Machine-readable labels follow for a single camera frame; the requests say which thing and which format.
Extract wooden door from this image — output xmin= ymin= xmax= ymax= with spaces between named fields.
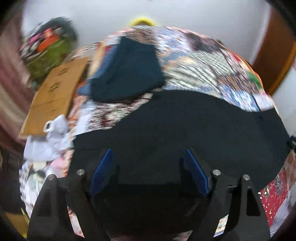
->
xmin=252 ymin=8 xmax=295 ymax=95

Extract blue folded garment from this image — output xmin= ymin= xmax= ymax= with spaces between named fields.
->
xmin=77 ymin=44 xmax=118 ymax=96

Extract white crumpled cloth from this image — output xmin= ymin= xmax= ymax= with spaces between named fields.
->
xmin=23 ymin=114 xmax=70 ymax=162

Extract yellow fuzzy headboard arch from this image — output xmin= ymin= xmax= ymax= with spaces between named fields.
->
xmin=129 ymin=16 xmax=157 ymax=27

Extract black pants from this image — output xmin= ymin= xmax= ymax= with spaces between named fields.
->
xmin=68 ymin=90 xmax=290 ymax=240

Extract wooden lap tray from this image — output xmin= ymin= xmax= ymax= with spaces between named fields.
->
xmin=18 ymin=57 xmax=89 ymax=140

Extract striped pink curtain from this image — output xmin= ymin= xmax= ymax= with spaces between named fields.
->
xmin=1 ymin=13 xmax=34 ymax=152

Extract dark teal folded garment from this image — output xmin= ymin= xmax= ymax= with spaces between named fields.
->
xmin=90 ymin=37 xmax=165 ymax=103

